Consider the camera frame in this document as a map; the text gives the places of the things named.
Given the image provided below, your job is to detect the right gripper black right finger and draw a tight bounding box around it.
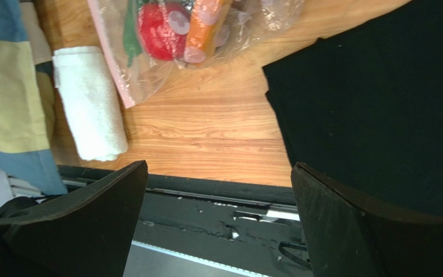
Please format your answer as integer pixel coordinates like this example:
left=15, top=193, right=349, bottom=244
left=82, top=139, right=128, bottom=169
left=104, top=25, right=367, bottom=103
left=291, top=163, right=443, bottom=276

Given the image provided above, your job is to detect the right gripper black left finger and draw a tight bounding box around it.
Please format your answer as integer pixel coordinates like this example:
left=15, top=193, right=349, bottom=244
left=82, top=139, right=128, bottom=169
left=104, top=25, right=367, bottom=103
left=0, top=161, right=148, bottom=276

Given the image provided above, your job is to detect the clear zip top bag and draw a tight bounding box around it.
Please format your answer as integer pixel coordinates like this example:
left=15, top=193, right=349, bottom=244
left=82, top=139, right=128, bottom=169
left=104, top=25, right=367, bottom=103
left=88, top=0, right=303, bottom=108

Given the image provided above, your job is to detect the green fake chili pepper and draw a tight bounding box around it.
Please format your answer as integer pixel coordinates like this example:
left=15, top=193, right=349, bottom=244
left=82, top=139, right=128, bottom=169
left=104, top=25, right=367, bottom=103
left=122, top=1, right=144, bottom=68

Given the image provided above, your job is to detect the red fake tomato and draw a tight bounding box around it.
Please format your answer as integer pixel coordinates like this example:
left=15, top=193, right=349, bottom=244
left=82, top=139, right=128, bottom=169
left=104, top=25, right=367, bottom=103
left=137, top=1, right=190, bottom=61

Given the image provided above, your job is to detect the black cloth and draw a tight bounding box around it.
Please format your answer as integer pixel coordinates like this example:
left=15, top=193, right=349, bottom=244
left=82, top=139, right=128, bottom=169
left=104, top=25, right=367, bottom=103
left=263, top=1, right=443, bottom=216

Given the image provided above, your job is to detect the plaid blue beige pillow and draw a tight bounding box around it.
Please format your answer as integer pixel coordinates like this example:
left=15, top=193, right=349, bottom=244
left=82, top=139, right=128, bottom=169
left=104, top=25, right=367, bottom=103
left=0, top=1, right=67, bottom=195

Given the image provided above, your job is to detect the rolled white towel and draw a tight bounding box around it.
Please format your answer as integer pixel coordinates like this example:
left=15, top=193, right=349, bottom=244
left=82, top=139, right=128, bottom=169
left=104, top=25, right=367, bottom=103
left=52, top=46, right=128, bottom=162

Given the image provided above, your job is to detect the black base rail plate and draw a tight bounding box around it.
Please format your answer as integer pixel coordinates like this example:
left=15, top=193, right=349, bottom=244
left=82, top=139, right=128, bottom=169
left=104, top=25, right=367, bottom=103
left=59, top=166, right=312, bottom=276

